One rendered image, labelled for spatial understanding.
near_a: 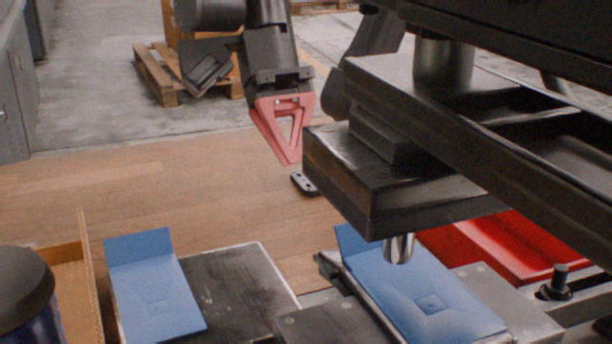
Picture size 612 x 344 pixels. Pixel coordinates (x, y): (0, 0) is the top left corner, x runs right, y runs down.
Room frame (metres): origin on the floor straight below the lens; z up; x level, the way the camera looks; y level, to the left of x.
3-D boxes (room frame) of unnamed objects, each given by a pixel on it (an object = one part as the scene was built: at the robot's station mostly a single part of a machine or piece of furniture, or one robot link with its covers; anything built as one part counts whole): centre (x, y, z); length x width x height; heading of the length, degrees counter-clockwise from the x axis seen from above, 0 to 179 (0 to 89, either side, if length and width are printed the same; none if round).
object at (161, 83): (4.35, 0.69, 0.07); 1.20 x 1.00 x 0.14; 23
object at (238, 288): (0.48, 0.10, 0.91); 0.17 x 0.16 x 0.02; 113
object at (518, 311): (0.36, -0.08, 0.98); 0.20 x 0.10 x 0.01; 113
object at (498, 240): (0.59, -0.21, 0.93); 0.25 x 0.12 x 0.06; 23
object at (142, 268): (0.49, 0.15, 0.93); 0.15 x 0.07 x 0.03; 24
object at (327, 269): (0.44, -0.03, 0.98); 0.07 x 0.02 x 0.01; 23
